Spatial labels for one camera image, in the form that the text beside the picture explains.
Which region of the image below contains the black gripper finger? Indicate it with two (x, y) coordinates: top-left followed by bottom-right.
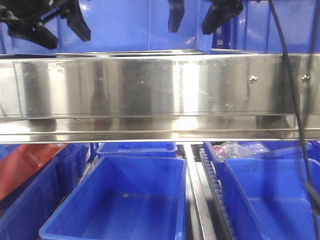
(168, 0), (185, 33)
(60, 0), (91, 41)
(0, 9), (58, 50)
(201, 0), (244, 35)

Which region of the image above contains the large silver tray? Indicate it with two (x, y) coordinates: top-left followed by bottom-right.
(54, 49), (206, 58)

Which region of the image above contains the blue ribbed crate upper right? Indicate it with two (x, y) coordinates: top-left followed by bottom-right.
(212, 0), (317, 53)

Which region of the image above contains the large blue crate upper left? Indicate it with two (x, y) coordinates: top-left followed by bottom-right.
(0, 0), (213, 55)

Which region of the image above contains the red cardboard package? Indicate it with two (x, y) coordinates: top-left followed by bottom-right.
(0, 143), (67, 200)

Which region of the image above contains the clear plastic bag with parts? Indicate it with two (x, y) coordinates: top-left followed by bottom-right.
(213, 141), (270, 162)

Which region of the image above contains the blue bin rear centre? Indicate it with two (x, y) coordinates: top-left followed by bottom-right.
(96, 141), (178, 158)

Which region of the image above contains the blue bin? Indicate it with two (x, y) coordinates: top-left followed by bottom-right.
(221, 158), (316, 240)
(39, 155), (187, 240)
(203, 140), (302, 179)
(96, 141), (178, 158)
(0, 143), (89, 240)

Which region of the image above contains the blue bin rear right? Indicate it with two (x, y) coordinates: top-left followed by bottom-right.
(203, 140), (302, 179)

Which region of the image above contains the blue bin lower left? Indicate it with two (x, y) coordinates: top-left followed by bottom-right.
(0, 143), (89, 240)

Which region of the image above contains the blue bin lower centre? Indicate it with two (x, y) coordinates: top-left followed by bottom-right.
(39, 155), (187, 240)

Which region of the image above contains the blue bin lower right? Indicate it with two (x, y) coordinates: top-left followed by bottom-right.
(221, 158), (316, 240)

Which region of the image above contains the roller conveyor track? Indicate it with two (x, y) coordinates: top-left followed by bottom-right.
(180, 142), (236, 240)

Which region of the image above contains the left rail bolt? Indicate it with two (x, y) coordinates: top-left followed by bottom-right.
(248, 75), (259, 84)

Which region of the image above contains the rail bolt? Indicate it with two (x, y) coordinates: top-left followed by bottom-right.
(248, 75), (259, 84)
(301, 74), (311, 84)

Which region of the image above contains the black cable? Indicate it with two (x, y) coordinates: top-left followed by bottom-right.
(267, 0), (320, 240)

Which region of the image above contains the stainless steel shelf rail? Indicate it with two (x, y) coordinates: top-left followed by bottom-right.
(0, 54), (320, 143)

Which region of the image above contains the right rail bolt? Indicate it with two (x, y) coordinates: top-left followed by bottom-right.
(301, 74), (311, 84)

